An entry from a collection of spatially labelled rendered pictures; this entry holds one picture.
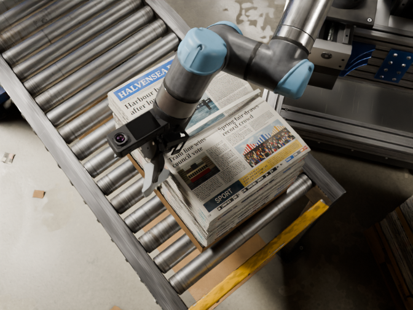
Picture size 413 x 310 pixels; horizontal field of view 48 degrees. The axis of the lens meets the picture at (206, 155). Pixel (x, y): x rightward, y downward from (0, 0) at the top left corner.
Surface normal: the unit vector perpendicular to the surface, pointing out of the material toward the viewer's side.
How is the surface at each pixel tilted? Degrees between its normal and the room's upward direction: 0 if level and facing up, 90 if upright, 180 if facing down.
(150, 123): 4
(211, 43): 35
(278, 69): 30
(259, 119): 9
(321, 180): 0
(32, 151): 0
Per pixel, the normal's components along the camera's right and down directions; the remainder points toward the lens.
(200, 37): 0.43, -0.65
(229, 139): 0.08, -0.49
